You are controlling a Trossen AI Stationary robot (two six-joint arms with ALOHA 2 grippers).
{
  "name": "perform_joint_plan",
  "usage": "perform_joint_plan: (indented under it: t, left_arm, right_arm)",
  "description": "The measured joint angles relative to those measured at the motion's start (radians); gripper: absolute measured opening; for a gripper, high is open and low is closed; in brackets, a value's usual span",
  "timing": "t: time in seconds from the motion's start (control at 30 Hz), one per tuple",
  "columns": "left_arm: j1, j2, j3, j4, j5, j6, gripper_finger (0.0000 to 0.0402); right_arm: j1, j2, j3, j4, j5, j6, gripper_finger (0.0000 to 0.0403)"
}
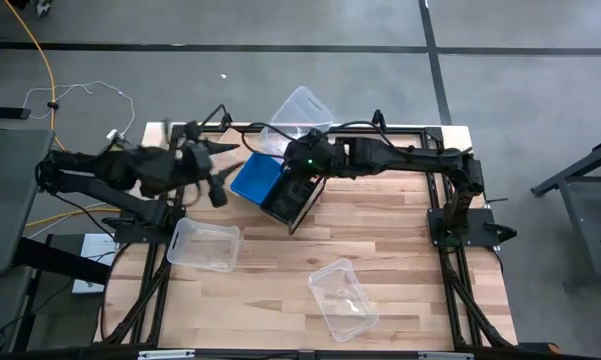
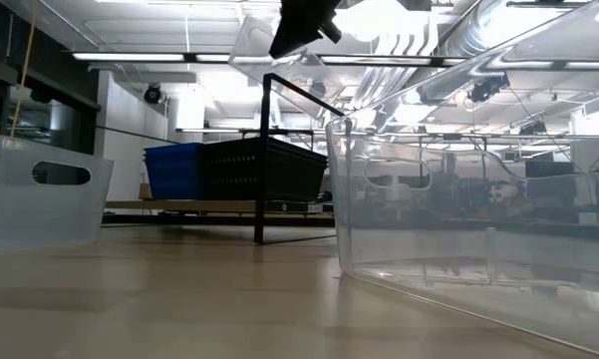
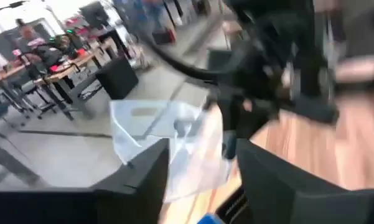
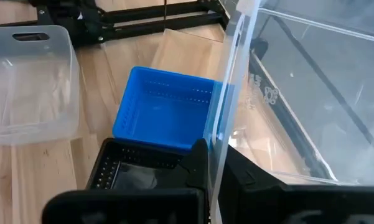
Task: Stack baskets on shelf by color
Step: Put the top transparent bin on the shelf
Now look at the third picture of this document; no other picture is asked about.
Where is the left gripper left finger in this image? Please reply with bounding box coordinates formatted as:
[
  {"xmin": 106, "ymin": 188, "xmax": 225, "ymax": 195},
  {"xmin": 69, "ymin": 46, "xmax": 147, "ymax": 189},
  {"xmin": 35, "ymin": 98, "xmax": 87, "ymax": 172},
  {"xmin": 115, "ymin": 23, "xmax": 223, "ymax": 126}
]
[{"xmin": 0, "ymin": 138, "xmax": 171, "ymax": 224}]

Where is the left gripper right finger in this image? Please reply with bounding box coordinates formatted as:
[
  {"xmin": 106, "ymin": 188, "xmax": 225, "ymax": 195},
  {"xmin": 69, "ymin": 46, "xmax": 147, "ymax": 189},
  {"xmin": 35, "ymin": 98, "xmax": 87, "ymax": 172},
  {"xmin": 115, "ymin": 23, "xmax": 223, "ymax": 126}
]
[{"xmin": 235, "ymin": 138, "xmax": 374, "ymax": 224}]

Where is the black perforated plastic basket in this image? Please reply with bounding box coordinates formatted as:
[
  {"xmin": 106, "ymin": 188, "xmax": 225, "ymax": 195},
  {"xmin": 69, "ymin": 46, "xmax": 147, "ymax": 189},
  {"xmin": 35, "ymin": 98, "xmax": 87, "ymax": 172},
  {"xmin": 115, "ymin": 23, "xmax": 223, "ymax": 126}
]
[{"xmin": 215, "ymin": 185, "xmax": 248, "ymax": 224}]

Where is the clear plastic basket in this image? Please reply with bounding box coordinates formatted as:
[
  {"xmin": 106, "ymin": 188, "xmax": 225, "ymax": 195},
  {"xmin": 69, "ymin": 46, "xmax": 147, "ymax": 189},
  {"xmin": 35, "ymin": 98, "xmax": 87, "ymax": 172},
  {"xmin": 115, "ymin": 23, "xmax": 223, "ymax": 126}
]
[{"xmin": 108, "ymin": 99, "xmax": 231, "ymax": 203}]

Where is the blue perforated plastic basket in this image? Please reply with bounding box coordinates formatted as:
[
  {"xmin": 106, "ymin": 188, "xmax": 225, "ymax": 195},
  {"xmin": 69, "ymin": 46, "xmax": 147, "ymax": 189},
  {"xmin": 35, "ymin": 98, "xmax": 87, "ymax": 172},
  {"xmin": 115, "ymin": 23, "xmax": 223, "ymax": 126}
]
[{"xmin": 197, "ymin": 212, "xmax": 225, "ymax": 224}]

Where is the black cube box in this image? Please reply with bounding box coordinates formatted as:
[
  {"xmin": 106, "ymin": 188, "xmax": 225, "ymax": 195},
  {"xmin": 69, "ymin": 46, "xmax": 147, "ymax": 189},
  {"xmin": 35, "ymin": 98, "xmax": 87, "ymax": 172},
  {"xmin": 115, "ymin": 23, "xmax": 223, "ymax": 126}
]
[{"xmin": 95, "ymin": 57, "xmax": 140, "ymax": 101}]

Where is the wooden background table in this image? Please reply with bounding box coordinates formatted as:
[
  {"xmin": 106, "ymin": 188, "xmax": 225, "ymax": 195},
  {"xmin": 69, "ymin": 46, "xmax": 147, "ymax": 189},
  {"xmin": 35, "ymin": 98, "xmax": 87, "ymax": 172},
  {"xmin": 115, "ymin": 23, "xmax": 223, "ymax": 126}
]
[{"xmin": 0, "ymin": 43, "xmax": 116, "ymax": 94}]

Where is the person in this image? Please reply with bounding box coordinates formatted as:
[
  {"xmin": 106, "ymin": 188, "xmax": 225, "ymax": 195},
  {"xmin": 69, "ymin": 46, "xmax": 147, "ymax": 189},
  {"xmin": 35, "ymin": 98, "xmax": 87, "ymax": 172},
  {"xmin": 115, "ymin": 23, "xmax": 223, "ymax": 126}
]
[{"xmin": 14, "ymin": 17, "xmax": 42, "ymax": 54}]

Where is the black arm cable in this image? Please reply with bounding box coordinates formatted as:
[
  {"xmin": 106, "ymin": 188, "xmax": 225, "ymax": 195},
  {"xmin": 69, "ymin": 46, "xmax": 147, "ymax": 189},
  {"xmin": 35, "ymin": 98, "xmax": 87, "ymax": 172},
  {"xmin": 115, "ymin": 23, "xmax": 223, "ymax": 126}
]
[{"xmin": 139, "ymin": 27, "xmax": 228, "ymax": 82}]

